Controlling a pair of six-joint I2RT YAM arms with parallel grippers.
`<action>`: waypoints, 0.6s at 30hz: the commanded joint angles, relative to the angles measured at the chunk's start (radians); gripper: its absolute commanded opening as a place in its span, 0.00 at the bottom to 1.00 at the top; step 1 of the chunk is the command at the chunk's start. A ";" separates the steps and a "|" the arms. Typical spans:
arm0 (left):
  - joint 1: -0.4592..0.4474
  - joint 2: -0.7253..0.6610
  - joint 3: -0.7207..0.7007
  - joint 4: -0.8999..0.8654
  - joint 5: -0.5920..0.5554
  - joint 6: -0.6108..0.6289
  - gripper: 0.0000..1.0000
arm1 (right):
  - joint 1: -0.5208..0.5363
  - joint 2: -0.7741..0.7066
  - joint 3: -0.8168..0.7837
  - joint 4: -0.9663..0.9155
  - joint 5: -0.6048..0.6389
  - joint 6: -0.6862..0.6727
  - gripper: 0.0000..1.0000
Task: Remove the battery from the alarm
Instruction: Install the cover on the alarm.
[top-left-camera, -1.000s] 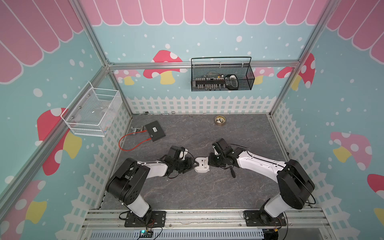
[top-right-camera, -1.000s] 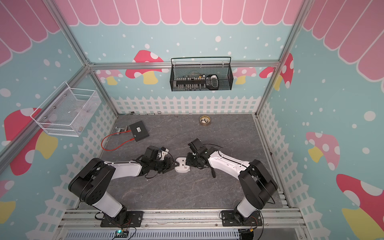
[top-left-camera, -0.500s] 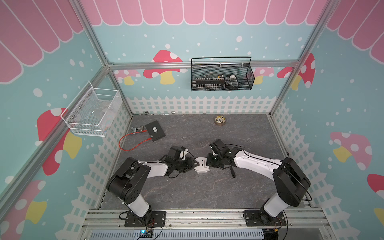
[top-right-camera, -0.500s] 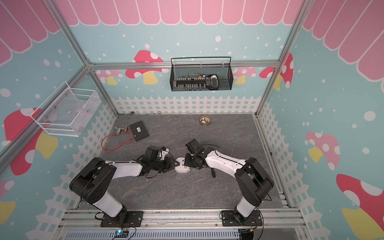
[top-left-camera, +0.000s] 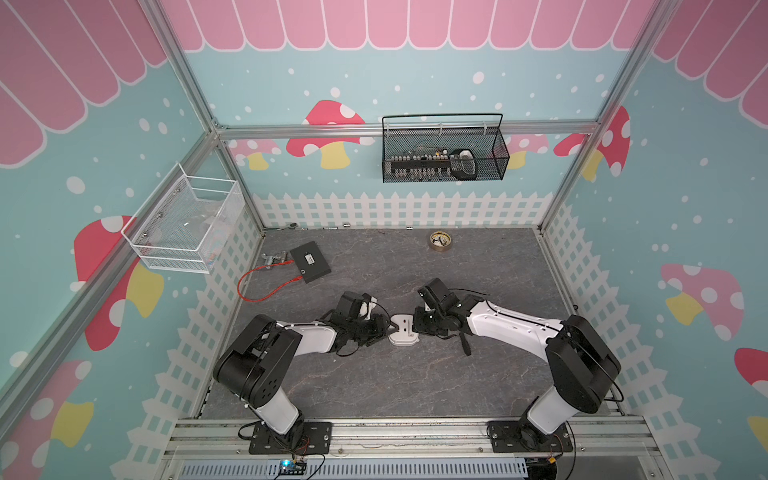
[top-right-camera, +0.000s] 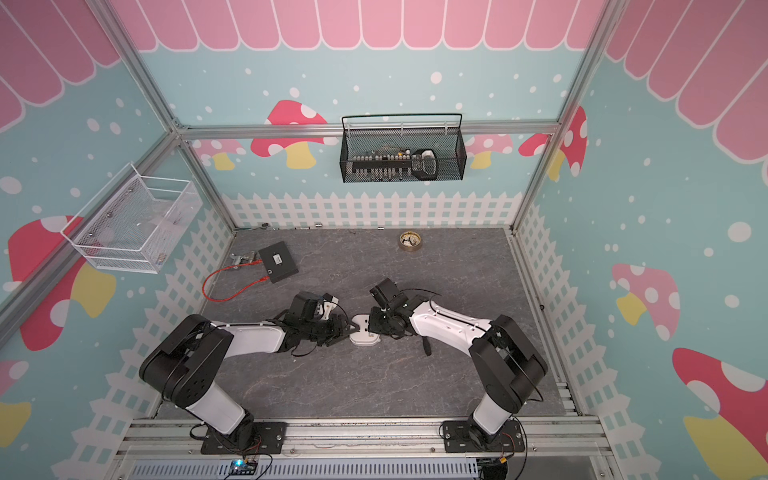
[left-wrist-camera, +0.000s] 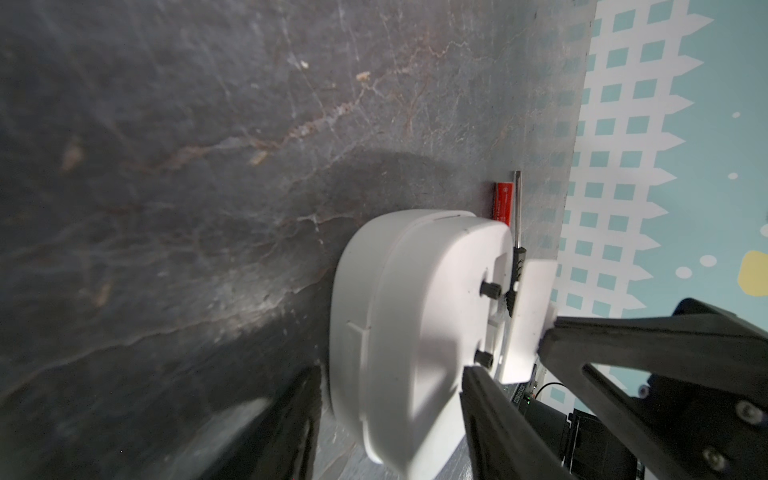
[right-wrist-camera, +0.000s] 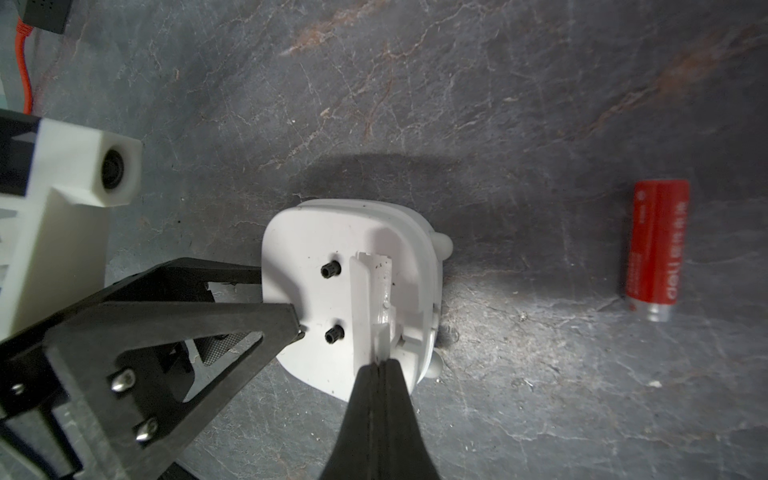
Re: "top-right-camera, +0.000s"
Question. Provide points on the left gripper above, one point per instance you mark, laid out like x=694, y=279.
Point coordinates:
x=337, y=330

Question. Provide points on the aluminium front rail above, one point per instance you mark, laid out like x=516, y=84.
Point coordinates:
x=370, y=448

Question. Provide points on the white alarm clock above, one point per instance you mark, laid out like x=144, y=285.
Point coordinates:
x=363, y=336

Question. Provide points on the black wire mesh basket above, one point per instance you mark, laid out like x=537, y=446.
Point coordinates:
x=423, y=147

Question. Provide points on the white wire basket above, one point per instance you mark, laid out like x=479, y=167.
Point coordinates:
x=134, y=222

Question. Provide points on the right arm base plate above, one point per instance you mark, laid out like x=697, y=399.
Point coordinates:
x=461, y=436

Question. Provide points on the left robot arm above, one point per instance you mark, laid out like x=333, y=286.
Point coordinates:
x=183, y=367

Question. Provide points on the tape roll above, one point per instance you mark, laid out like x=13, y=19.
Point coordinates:
x=410, y=241

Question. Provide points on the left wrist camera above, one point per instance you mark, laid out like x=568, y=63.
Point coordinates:
x=328, y=304

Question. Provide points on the small circuit board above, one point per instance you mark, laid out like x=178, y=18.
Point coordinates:
x=242, y=467

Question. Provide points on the black box device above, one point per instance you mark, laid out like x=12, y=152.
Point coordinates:
x=278, y=262

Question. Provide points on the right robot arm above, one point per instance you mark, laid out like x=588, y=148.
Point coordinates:
x=509, y=366

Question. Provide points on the metal clip bracket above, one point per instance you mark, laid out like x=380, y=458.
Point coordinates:
x=240, y=260

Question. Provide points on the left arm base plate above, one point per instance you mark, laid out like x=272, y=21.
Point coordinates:
x=252, y=439

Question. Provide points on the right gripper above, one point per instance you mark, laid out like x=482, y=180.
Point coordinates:
x=373, y=325

